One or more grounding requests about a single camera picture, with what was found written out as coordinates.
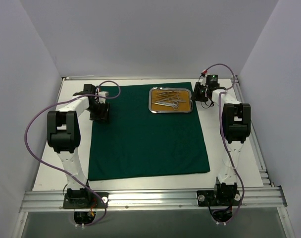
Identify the right aluminium rail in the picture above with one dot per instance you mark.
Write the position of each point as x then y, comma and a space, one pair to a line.
254, 141

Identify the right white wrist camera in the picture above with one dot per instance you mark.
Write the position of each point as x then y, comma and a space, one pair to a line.
204, 74

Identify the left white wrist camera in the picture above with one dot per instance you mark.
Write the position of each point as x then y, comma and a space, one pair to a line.
103, 94

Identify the front aluminium rail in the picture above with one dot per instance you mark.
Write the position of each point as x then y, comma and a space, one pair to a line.
139, 200

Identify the silver surgical scissors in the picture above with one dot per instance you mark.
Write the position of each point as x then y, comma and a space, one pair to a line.
174, 104

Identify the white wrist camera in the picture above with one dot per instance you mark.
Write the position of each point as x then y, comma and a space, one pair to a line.
204, 74
103, 94

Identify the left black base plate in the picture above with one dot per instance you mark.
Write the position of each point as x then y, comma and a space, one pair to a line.
83, 199

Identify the silver forceps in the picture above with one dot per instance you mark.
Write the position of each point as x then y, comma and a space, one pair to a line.
166, 93

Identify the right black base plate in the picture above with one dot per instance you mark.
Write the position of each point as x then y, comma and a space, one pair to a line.
215, 198

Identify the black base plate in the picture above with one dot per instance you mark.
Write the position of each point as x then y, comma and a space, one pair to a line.
83, 199
215, 198

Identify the metal tray yellow liner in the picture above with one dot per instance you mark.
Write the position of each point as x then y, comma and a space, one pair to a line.
184, 107

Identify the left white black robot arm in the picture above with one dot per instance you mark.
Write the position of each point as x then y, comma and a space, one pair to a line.
63, 131

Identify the silver needle holder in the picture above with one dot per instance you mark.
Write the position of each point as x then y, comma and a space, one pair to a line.
173, 97

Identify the aluminium rail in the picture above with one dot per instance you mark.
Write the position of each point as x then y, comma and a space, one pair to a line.
254, 141
93, 77
139, 200

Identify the green surgical cloth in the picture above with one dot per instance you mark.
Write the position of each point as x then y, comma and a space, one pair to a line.
138, 143

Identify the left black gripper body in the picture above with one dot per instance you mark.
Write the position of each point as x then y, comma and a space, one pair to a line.
101, 112

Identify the back aluminium rail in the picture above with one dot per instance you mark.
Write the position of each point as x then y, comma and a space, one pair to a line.
93, 77

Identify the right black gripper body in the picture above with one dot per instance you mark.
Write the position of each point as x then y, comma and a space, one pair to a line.
197, 93

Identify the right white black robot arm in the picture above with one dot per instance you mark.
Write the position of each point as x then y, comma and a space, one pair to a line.
235, 128

